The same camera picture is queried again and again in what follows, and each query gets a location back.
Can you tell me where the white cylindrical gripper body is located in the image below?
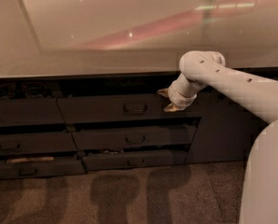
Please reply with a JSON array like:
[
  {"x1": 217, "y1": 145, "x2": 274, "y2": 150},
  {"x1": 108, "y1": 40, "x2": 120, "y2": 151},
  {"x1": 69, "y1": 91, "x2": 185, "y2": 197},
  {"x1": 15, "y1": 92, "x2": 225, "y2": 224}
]
[{"x1": 168, "y1": 74, "x2": 198, "y2": 110}]

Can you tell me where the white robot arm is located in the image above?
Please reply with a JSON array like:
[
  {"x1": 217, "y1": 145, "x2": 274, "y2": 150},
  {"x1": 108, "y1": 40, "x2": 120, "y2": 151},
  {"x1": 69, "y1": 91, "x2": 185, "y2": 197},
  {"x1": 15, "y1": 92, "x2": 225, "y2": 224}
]
[{"x1": 158, "y1": 51, "x2": 278, "y2": 224}]

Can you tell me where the dark grey cabinet door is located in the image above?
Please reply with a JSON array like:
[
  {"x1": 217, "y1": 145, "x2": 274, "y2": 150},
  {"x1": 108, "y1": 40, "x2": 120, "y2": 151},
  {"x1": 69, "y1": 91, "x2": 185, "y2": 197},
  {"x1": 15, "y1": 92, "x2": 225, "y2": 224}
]
[{"x1": 186, "y1": 90, "x2": 267, "y2": 163}]

